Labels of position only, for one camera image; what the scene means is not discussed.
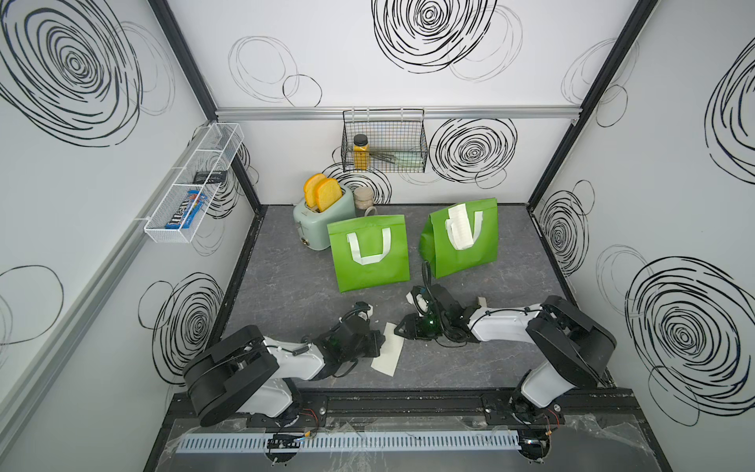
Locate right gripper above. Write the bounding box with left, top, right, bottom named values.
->
left=391, top=311, right=448, bottom=338

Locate green tote bag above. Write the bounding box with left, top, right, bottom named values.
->
left=328, top=214, right=411, bottom=293
left=419, top=199, right=499, bottom=278

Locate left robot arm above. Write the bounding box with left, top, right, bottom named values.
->
left=182, top=302, right=387, bottom=427

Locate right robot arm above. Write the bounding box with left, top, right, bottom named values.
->
left=394, top=284, right=617, bottom=422

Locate mint green toaster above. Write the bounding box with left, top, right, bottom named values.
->
left=293, top=187, right=356, bottom=251

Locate beige lidded jar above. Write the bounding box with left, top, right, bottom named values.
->
left=353, top=186, right=375, bottom=216

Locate right toast slice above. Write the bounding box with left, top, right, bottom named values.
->
left=314, top=178, right=343, bottom=212

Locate toast slice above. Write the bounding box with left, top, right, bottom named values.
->
left=314, top=178, right=343, bottom=212
left=303, top=173, right=326, bottom=210

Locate left toast slice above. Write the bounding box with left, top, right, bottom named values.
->
left=303, top=173, right=326, bottom=210

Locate yellow juice bottle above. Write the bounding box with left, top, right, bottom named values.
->
left=353, top=134, right=370, bottom=170

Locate blue candy packet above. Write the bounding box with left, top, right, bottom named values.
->
left=164, top=190, right=206, bottom=230

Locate small black box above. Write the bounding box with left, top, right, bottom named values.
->
left=192, top=170, right=227, bottom=185

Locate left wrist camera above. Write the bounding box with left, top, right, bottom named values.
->
left=353, top=302, right=374, bottom=321

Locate grey slotted cable duct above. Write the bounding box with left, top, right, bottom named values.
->
left=176, top=431, right=521, bottom=454

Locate black wire wall basket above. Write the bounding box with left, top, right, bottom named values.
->
left=340, top=107, right=429, bottom=174

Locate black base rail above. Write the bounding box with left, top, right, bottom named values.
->
left=166, top=387, right=647, bottom=431

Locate white wire wall shelf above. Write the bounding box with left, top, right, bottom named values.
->
left=144, top=122, right=244, bottom=244

